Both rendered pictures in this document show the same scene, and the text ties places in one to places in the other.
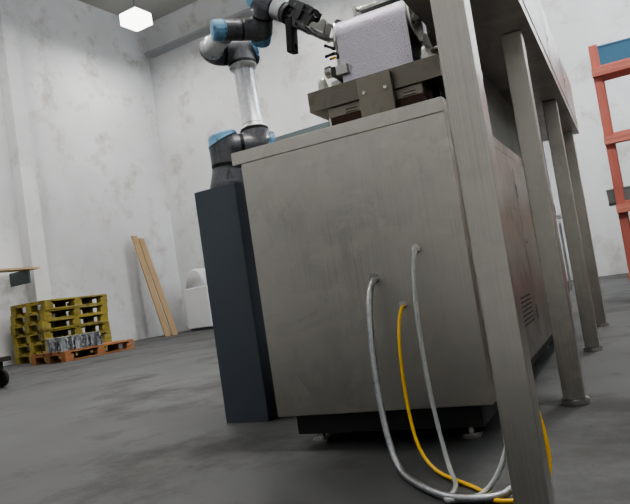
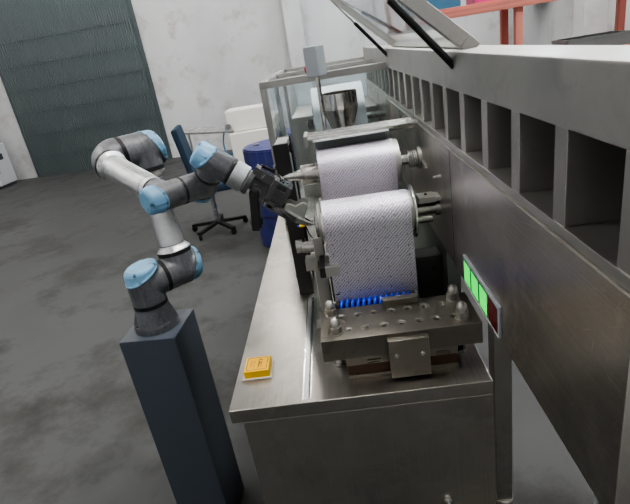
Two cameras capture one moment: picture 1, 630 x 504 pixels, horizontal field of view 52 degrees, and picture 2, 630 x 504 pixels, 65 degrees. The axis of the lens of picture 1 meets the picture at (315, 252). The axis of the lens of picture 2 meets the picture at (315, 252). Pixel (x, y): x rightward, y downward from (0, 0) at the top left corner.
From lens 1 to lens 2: 1.56 m
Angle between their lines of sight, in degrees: 33
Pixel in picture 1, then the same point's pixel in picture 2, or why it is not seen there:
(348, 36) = (340, 233)
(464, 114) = not seen: outside the picture
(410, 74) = (448, 337)
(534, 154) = not seen: hidden behind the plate
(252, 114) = (172, 237)
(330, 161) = (359, 427)
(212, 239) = (151, 388)
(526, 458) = not seen: outside the picture
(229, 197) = (169, 352)
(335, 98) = (357, 351)
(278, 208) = (294, 464)
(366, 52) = (362, 254)
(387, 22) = (389, 225)
